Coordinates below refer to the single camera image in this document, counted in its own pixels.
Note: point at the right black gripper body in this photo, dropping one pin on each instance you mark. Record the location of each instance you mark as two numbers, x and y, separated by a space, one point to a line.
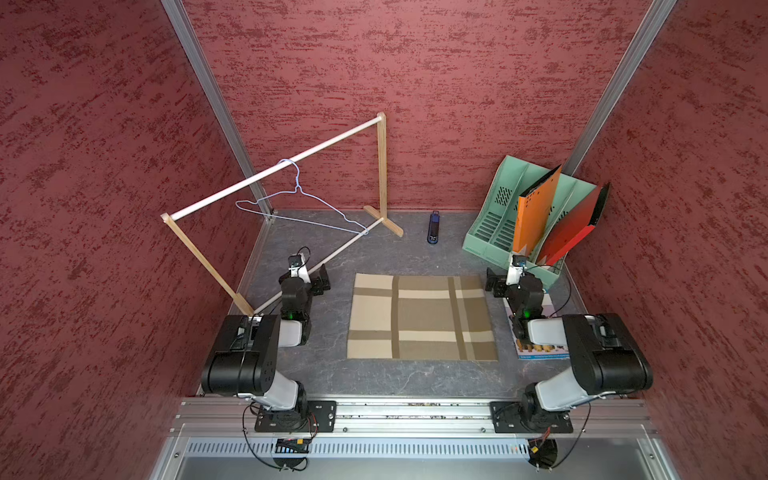
496 283

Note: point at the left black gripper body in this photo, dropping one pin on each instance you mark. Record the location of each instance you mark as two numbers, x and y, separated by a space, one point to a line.
315 281

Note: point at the beige plaid scarf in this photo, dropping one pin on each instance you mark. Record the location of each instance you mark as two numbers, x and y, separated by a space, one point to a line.
420 318

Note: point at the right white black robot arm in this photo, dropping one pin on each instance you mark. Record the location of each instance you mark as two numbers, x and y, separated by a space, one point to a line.
604 357

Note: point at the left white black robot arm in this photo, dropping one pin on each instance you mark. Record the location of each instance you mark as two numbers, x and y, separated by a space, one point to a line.
243 360

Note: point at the green file organizer tray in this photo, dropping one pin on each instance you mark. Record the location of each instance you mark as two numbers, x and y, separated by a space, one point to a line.
492 234

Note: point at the dog picture book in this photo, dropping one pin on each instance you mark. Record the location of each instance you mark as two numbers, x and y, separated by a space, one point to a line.
535 352

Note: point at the orange folder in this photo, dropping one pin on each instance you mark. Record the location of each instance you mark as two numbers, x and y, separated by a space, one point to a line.
533 210

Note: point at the red folder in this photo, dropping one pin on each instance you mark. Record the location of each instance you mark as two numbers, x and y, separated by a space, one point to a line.
574 227

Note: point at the dark blue small bottle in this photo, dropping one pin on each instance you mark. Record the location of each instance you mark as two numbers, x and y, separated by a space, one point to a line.
433 228

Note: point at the wooden clothes rack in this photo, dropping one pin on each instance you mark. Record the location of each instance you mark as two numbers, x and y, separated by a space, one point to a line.
267 206

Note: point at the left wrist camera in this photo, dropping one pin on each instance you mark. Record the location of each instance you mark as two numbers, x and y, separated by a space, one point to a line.
297 267

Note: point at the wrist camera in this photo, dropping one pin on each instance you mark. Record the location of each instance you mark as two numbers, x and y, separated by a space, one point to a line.
516 269
297 267

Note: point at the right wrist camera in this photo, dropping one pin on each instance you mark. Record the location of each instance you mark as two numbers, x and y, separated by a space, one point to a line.
516 269

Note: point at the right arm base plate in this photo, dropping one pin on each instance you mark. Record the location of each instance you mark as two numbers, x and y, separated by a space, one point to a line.
528 419

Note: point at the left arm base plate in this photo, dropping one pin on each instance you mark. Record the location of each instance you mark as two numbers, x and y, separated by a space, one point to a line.
316 416

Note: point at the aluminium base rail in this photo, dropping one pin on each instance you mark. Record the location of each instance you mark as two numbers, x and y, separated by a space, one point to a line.
404 417

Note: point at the left aluminium corner post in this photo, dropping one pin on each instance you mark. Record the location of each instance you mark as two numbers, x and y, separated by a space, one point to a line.
193 50

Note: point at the aluminium corner post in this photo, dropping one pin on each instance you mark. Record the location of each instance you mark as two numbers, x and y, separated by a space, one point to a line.
193 50
641 42

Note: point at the right aluminium corner post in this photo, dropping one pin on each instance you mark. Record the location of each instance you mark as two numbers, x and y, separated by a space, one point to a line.
641 42

